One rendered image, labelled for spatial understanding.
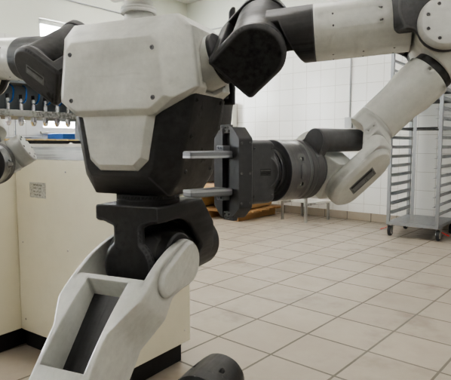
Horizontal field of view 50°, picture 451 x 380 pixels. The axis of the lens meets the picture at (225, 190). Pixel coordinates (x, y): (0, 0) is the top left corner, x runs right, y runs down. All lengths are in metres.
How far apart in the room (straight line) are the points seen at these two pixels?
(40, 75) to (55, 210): 1.10
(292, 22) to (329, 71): 5.38
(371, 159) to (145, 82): 0.37
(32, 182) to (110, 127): 1.34
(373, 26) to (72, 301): 0.64
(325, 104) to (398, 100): 5.39
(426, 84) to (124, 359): 0.63
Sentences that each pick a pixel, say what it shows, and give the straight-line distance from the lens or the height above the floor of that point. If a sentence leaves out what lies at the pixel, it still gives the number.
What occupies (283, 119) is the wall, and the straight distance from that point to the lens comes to 6.46.
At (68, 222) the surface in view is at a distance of 2.00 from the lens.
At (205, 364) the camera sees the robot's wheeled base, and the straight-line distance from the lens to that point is 1.28.
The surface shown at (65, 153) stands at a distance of 2.00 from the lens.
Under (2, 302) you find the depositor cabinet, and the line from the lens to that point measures 2.33.
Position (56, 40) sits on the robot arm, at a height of 1.10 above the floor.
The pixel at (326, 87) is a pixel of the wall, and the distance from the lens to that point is 6.17.
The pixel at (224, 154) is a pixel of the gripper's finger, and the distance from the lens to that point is 0.62.
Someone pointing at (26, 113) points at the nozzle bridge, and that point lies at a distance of 2.35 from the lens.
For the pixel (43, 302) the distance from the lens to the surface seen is 2.23.
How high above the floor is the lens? 0.90
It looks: 5 degrees down
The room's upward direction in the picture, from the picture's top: straight up
